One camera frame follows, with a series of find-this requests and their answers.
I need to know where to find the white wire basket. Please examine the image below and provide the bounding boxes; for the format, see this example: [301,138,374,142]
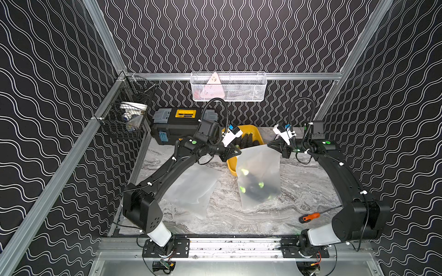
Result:
[190,72,268,102]

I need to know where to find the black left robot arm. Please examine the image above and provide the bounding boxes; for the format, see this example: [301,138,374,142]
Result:
[122,119,243,247]

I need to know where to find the clear zip-top bag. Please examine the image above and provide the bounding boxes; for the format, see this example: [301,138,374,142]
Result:
[236,145,282,209]

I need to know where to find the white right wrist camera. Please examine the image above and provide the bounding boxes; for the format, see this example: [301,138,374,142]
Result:
[273,124,296,146]

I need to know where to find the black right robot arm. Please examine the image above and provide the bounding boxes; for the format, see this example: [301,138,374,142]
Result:
[267,121,390,250]

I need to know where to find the pink triangular card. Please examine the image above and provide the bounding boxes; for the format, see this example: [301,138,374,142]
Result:
[200,72,226,101]

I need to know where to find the dark purple toy eggplant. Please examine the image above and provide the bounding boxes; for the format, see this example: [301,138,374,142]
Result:
[239,185,278,202]
[241,169,265,189]

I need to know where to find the stack of clear zip-top bags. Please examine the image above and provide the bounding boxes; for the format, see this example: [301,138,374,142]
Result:
[162,164,223,217]

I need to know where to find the pile of toy eggplants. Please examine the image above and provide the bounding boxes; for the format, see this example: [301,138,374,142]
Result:
[236,133,261,150]

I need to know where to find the black wire basket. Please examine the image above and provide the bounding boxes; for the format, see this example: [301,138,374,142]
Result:
[98,72,160,140]

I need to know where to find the yellow plastic bin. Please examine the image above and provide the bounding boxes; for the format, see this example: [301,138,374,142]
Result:
[227,125,264,177]

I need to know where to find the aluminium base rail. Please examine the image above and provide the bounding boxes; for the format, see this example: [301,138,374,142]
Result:
[96,236,374,263]

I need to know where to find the orange handled screwdriver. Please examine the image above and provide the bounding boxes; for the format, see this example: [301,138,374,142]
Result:
[298,205,342,224]

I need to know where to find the black toolbox with blue latches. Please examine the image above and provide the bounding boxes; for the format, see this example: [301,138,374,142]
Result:
[151,108,203,145]

